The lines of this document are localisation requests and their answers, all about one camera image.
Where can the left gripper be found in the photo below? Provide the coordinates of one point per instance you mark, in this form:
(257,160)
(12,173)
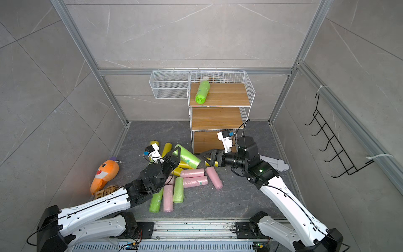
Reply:
(170,161)

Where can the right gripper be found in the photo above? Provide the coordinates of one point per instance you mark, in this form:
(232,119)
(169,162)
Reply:
(215,153)

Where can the green roll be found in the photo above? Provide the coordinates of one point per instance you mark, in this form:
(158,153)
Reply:
(156,201)
(202,92)
(189,157)
(178,194)

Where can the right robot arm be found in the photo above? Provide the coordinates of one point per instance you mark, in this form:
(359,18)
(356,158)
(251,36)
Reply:
(305,233)

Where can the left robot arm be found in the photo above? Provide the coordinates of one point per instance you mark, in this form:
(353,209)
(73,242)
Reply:
(56,227)

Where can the yellow roll right horizontal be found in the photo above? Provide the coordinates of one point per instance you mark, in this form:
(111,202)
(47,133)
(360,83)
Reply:
(210,163)

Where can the yellow roll horizontal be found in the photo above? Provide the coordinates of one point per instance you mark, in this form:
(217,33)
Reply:
(184,165)
(210,163)

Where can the yellow roll middle horizontal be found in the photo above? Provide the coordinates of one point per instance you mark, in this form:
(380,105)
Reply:
(184,165)

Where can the yellow roll diagonal centre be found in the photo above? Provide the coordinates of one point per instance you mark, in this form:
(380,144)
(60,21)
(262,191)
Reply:
(177,171)

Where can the pink roll right diagonal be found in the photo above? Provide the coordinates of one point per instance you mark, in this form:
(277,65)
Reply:
(213,175)

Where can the pink roll upper centre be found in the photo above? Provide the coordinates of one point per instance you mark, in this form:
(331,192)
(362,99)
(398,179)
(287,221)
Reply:
(192,173)

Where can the pink roll left horizontal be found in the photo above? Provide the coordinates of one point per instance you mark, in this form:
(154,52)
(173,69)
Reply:
(170,180)

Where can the pink roll lower centre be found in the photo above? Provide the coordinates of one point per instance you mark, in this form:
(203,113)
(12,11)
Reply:
(195,181)

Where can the pink roll bottom upright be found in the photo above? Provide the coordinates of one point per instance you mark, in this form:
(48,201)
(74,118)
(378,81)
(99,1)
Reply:
(168,204)

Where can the orange carrot plush toy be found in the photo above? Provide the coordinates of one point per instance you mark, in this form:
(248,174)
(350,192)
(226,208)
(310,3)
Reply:
(105,173)

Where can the white round paddle object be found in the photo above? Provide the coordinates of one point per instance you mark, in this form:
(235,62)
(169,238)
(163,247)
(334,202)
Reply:
(277,164)

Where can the brown patterned flat item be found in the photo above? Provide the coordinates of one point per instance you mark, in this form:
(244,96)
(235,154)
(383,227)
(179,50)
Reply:
(107,191)

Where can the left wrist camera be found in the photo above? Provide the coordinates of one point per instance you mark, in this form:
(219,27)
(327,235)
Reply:
(152,153)

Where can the white wire three-tier shelf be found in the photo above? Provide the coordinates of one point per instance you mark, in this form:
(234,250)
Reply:
(227,106)

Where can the white wire wall basket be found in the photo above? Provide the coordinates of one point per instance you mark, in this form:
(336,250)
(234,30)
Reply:
(169,84)

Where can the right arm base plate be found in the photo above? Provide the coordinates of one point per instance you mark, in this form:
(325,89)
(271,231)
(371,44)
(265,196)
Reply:
(247,230)

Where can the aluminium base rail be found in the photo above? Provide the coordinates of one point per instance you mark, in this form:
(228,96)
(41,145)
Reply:
(221,229)

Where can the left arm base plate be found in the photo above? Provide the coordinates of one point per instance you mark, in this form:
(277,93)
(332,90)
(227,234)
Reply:
(141,230)

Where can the black wire wall hook rack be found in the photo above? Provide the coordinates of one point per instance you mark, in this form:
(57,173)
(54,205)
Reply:
(333,142)

